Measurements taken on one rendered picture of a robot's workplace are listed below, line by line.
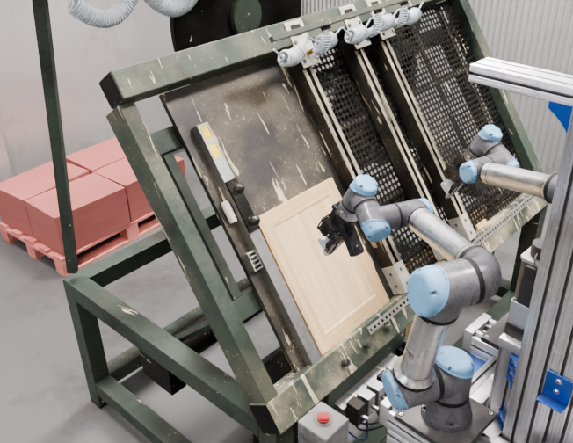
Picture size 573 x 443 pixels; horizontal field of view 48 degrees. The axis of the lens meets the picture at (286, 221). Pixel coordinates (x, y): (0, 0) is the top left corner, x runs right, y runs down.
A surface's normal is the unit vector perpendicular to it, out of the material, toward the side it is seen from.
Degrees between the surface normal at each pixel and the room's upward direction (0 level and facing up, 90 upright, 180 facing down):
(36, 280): 0
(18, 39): 90
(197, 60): 56
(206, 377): 0
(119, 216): 90
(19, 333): 0
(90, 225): 90
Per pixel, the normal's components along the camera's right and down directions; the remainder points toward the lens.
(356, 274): 0.60, -0.21
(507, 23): -0.71, 0.37
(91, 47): 0.70, 0.35
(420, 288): -0.93, 0.09
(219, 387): -0.02, -0.86
